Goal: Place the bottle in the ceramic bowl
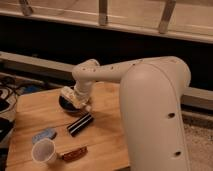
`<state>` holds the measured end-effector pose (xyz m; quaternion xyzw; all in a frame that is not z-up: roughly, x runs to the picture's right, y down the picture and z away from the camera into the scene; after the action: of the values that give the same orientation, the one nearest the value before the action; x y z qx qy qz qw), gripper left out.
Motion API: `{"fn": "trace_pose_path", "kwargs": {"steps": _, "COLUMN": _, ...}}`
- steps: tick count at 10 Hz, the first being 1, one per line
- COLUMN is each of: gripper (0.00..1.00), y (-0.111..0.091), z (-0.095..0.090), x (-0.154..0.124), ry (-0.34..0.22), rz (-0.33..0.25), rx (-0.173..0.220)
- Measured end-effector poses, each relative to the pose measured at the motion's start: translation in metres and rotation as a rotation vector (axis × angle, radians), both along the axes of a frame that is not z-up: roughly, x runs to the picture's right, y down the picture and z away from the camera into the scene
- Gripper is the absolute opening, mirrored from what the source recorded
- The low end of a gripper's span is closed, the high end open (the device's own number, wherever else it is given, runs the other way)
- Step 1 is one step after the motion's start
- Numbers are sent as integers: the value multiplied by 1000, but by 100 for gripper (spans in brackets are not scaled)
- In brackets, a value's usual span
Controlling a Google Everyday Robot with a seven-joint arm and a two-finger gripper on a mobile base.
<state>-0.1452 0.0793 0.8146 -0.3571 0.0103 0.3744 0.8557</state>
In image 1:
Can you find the black cables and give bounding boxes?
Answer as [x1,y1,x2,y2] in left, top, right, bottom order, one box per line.
[0,75,26,111]

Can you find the black bottle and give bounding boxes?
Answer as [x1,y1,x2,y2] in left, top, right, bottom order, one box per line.
[67,113,94,137]

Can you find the dark ceramic bowl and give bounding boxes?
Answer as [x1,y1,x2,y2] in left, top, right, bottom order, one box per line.
[59,96,89,116]

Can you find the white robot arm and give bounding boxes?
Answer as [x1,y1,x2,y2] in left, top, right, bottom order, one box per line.
[59,56,191,171]

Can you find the brown snack bar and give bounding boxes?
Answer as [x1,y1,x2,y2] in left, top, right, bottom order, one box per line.
[61,146,88,162]

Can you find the white plastic cup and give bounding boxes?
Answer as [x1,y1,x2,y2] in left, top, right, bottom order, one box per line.
[31,138,57,164]

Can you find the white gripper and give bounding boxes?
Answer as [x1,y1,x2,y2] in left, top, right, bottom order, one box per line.
[60,86,91,111]

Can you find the blue sponge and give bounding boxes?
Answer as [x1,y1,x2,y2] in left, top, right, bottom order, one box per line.
[32,128,57,144]

